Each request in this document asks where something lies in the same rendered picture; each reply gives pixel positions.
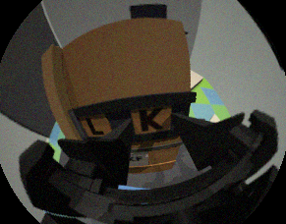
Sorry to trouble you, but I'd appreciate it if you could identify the white paper ticket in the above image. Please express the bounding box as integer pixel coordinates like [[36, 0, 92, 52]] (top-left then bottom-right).
[[130, 151, 149, 167]]

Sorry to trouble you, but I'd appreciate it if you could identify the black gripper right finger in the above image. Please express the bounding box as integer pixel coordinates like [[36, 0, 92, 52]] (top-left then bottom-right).
[[170, 113, 245, 171]]

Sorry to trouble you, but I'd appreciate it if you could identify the orange letter tile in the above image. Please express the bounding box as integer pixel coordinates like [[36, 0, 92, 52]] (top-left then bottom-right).
[[79, 113, 112, 137], [131, 104, 171, 135]]

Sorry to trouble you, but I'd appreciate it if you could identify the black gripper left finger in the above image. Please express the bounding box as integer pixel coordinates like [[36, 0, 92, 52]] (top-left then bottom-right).
[[57, 119, 134, 186]]

